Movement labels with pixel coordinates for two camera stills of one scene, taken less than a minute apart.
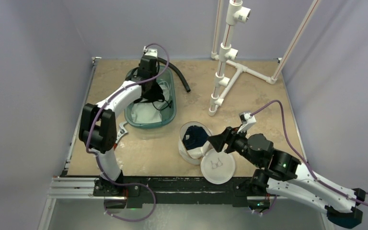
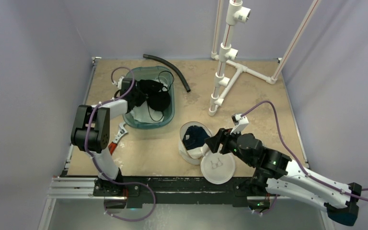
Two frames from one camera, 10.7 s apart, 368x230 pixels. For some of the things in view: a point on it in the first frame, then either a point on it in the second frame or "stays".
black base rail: (245, 191) stays
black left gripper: (155, 70) to (143, 97)
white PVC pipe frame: (227, 72) stays
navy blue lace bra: (194, 136) stays
